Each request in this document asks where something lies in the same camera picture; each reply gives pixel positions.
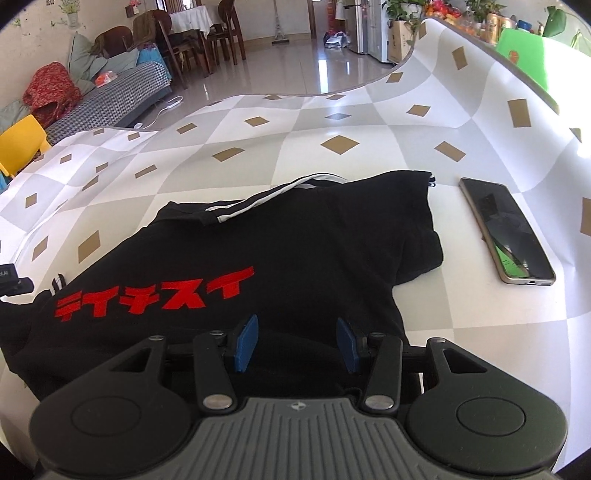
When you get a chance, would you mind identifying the cardboard box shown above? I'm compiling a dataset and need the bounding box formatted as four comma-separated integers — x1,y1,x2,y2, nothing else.
387,18,419,65

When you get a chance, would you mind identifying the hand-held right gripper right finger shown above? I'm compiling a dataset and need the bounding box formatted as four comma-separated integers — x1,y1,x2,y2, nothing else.
336,318,488,412

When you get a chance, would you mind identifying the black t-shirt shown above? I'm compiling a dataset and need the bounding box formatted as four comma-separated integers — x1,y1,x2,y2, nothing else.
0,171,445,402

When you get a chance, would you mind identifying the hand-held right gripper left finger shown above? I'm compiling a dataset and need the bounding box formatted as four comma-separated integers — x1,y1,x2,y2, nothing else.
111,315,259,412

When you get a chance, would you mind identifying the potted green plant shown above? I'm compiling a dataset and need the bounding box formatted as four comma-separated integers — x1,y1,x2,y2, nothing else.
383,0,428,33

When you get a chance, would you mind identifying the wooden dining chair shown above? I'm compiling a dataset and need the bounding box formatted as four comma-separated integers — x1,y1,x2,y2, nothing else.
133,9,188,90
205,0,247,70

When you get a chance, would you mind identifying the brown round-backed chair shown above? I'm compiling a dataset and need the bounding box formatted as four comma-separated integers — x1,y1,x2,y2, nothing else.
90,26,134,58

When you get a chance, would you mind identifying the red patterned blanket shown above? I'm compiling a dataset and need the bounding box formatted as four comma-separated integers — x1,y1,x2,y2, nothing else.
23,62,83,129

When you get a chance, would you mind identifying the olive jacket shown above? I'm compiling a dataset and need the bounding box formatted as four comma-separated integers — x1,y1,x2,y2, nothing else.
133,9,160,47

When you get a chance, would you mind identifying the lavender wall sticker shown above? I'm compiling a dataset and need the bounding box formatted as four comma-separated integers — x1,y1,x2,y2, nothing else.
46,0,81,28

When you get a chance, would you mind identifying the sage green pillow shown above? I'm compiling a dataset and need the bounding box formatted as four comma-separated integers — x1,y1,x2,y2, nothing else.
68,34,139,84

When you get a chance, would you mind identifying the houndstooth sofa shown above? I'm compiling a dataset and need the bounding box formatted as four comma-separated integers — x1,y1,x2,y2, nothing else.
45,61,174,146

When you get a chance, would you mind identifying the diamond-patterned tablecloth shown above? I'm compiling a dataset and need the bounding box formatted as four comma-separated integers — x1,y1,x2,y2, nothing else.
0,18,591,472

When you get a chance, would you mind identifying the silver refrigerator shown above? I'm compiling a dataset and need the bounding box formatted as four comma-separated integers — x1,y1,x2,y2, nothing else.
344,0,393,61

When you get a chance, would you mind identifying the yellow plastic chair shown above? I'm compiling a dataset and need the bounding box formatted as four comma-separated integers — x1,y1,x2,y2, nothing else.
0,114,52,178

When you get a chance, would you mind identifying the green plastic chair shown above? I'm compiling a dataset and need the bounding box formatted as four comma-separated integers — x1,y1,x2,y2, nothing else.
496,28,561,112

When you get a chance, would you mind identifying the dining table with white cloth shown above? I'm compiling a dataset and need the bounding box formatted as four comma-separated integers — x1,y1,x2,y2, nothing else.
168,6,218,35

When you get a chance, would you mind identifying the sage green cushion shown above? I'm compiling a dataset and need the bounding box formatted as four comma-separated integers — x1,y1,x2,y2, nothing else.
0,99,28,134

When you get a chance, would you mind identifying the white power strip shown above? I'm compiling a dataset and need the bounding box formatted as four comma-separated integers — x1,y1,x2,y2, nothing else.
154,95,184,123

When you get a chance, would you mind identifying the smartphone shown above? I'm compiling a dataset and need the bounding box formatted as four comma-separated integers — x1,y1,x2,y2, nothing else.
458,176,556,287

